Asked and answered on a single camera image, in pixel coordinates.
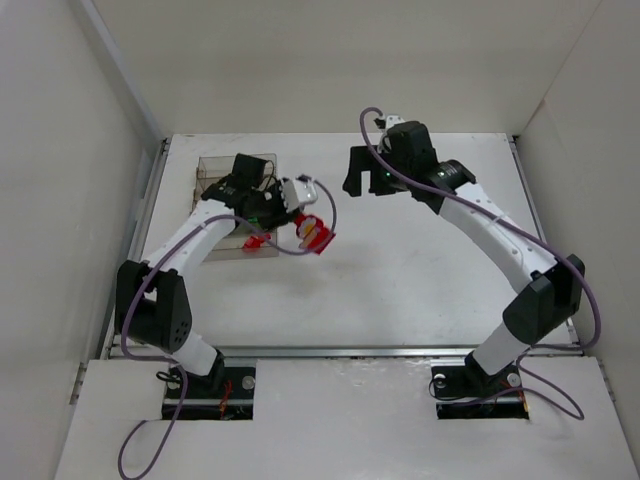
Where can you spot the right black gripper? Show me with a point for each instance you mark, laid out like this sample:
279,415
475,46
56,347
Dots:
375,176

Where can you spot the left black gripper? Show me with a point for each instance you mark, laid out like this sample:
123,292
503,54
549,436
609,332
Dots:
288,214

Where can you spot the small red lego piece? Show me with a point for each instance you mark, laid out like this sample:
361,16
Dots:
253,243

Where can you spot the purple red flower lego stack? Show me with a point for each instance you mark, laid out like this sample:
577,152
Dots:
313,234

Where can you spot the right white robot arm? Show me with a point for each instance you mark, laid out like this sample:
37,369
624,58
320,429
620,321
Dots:
547,289

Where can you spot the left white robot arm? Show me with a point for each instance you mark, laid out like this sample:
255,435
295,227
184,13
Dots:
152,301

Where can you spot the clear compartment organizer tray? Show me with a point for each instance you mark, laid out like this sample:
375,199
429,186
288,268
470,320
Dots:
211,169

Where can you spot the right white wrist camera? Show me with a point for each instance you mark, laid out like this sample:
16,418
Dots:
384,123

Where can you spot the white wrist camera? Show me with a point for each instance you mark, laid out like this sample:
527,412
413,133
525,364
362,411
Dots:
384,123
299,192

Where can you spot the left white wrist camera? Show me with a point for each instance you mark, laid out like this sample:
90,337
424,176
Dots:
299,192

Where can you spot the aluminium front rail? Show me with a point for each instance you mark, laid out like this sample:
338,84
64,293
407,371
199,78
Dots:
307,352

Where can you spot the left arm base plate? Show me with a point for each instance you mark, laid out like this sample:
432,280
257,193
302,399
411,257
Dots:
232,401

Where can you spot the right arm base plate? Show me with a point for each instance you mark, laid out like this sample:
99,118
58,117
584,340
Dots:
464,392

